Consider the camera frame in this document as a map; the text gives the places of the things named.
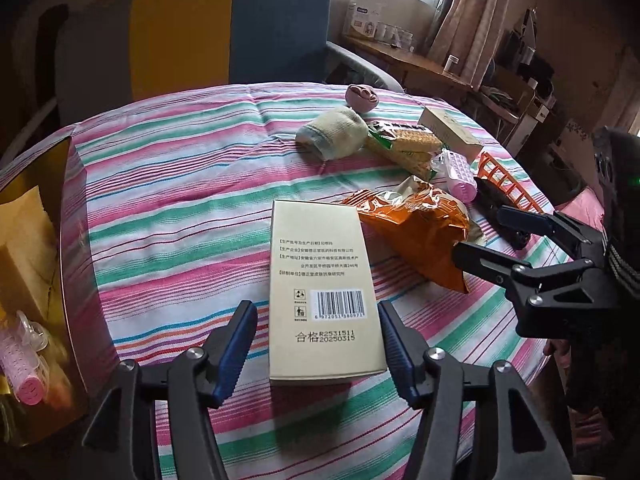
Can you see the white printed box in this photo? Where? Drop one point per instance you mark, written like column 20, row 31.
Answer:
column 362, row 20

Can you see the striped blanket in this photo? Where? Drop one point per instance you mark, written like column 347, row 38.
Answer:
column 175, row 185

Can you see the pink round toy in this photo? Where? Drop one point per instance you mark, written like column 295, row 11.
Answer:
column 362, row 97

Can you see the beige curtain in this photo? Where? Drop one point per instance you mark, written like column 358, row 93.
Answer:
column 475, row 10

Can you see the cracker packet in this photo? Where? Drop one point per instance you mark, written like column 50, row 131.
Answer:
column 405, row 147

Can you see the blue yellow armchair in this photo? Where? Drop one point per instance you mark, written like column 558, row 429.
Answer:
column 280, row 25

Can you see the gold cardboard container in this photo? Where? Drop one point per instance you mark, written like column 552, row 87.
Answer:
column 80, row 310

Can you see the yellow cardboard box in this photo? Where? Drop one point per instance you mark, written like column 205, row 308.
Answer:
column 30, row 260

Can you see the small white jar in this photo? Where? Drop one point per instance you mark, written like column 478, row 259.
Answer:
column 451, row 63

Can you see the rolled beige sock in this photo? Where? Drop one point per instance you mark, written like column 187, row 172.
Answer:
column 332, row 130

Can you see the pink hair roller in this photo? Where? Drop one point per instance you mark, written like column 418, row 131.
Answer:
column 460, row 180
column 25, row 375

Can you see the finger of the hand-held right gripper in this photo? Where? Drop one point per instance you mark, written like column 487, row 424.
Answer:
column 520, row 217
column 480, row 257

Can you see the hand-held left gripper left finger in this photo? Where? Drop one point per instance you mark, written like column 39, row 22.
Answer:
column 235, row 355

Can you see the brown cardboard box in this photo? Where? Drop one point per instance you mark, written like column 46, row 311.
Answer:
column 510, row 87

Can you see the large beige barcode box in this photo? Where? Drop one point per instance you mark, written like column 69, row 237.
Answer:
column 320, row 260

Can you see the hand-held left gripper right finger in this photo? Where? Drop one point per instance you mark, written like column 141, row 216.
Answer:
column 400, row 355

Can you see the orange snack bag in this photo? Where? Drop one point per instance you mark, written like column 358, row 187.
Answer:
column 420, row 230

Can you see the small beige box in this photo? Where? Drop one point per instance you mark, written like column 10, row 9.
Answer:
column 450, row 130

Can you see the wooden desk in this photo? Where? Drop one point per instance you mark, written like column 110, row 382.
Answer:
column 410, row 62

